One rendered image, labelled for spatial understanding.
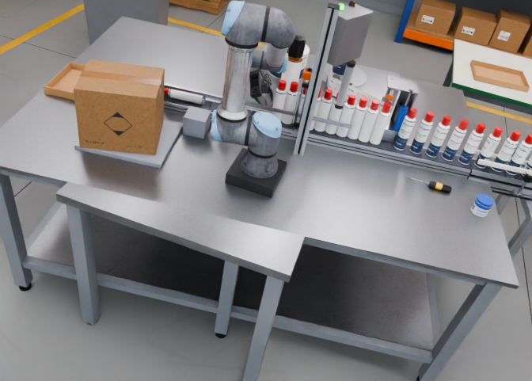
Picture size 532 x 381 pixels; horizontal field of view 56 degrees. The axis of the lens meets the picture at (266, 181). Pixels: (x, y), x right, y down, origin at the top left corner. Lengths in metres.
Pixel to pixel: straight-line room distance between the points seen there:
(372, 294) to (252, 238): 0.95
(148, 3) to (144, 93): 2.29
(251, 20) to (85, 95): 0.69
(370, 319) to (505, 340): 0.86
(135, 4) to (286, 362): 2.91
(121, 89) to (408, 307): 1.66
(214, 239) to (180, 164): 0.43
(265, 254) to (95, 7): 2.98
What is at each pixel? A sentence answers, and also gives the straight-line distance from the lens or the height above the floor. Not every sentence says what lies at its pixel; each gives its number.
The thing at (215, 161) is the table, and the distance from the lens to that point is 2.10.
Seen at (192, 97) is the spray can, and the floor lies 0.92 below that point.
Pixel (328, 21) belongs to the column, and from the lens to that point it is 1.92.
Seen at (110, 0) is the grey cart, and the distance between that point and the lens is 4.25.
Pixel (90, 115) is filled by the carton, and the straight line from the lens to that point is 2.02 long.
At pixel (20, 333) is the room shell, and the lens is 2.61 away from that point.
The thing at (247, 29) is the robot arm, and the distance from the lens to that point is 1.69.
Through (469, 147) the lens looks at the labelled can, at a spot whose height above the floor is 0.97.
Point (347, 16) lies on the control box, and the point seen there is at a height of 1.48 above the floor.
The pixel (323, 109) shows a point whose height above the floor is 1.00.
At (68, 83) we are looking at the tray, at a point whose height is 0.83.
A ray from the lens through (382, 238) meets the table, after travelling 1.95.
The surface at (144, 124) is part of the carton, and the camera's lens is 2.00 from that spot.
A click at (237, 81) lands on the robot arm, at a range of 1.79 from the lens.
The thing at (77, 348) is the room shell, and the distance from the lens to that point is 2.52.
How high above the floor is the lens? 2.13
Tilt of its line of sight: 39 degrees down
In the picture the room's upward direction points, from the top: 11 degrees clockwise
